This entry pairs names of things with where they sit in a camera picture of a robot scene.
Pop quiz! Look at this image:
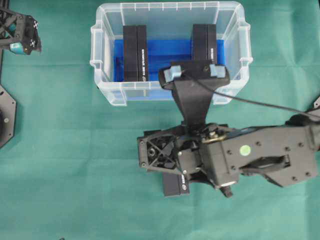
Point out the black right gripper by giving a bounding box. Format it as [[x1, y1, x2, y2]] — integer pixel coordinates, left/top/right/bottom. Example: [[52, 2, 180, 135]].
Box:
[[179, 123, 317, 197]]

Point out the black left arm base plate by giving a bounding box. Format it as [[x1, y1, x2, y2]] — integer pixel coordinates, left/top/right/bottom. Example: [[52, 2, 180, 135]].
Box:
[[0, 85, 17, 148]]

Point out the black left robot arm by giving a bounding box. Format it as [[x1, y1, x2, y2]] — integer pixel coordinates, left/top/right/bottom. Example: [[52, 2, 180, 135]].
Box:
[[0, 7, 42, 55]]

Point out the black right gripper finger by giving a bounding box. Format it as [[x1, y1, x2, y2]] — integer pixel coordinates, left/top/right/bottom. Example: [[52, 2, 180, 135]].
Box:
[[137, 128, 184, 175]]

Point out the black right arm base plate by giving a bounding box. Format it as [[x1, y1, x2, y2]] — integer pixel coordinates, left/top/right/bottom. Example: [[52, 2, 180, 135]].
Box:
[[313, 96, 320, 109]]

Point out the black camera cable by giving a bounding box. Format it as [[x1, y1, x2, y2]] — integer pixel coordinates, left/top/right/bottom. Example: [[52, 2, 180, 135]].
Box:
[[181, 69, 320, 116]]

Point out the clear plastic storage case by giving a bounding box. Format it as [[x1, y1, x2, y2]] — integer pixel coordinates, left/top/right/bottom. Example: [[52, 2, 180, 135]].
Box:
[[90, 1, 253, 107]]

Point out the blue cloth in case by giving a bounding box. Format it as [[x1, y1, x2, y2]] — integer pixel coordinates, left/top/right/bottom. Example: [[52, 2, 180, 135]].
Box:
[[112, 38, 226, 101]]

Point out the black realsense box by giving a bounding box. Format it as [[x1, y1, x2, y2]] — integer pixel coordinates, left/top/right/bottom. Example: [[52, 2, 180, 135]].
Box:
[[191, 24, 218, 64], [162, 172, 190, 197], [123, 25, 149, 82]]

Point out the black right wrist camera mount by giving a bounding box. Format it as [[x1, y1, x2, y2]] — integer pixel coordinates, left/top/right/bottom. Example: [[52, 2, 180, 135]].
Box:
[[158, 60, 231, 127]]

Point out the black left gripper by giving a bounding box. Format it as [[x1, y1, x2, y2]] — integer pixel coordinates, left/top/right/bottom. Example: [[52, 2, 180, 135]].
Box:
[[9, 15, 42, 55]]

